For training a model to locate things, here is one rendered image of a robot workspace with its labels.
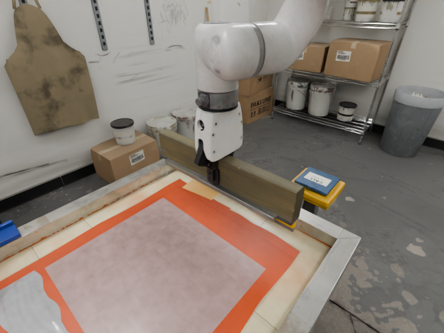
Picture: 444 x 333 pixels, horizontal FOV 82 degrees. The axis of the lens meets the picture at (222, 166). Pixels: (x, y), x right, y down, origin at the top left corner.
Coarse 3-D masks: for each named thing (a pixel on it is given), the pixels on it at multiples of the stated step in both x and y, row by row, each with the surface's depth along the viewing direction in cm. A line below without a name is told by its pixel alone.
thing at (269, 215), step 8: (168, 160) 65; (176, 168) 62; (184, 168) 61; (192, 176) 59; (200, 176) 58; (208, 184) 56; (224, 192) 53; (232, 192) 53; (240, 200) 51; (248, 200) 51; (248, 208) 50; (256, 208) 49; (264, 208) 49; (264, 216) 48; (272, 216) 47
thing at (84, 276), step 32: (160, 192) 73; (192, 192) 73; (128, 224) 62; (160, 224) 62; (192, 224) 62; (64, 256) 55; (96, 256) 55; (128, 256) 55; (160, 256) 55; (0, 288) 48; (64, 288) 48; (96, 288) 48; (128, 288) 48; (64, 320) 44
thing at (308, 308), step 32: (160, 160) 81; (96, 192) 67; (128, 192) 72; (32, 224) 58; (64, 224) 61; (320, 224) 58; (0, 256) 53; (352, 256) 54; (320, 288) 45; (288, 320) 40
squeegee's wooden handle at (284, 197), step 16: (176, 144) 60; (192, 144) 58; (176, 160) 63; (192, 160) 59; (224, 160) 52; (240, 160) 52; (224, 176) 53; (240, 176) 50; (256, 176) 47; (272, 176) 46; (240, 192) 52; (256, 192) 49; (272, 192) 46; (288, 192) 43; (272, 208) 47; (288, 208) 45; (288, 224) 46
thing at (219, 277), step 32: (224, 224) 62; (192, 256) 55; (224, 256) 55; (256, 256) 55; (288, 256) 55; (160, 288) 48; (192, 288) 48; (224, 288) 48; (256, 288) 48; (96, 320) 44; (128, 320) 44; (160, 320) 44; (192, 320) 44; (224, 320) 44
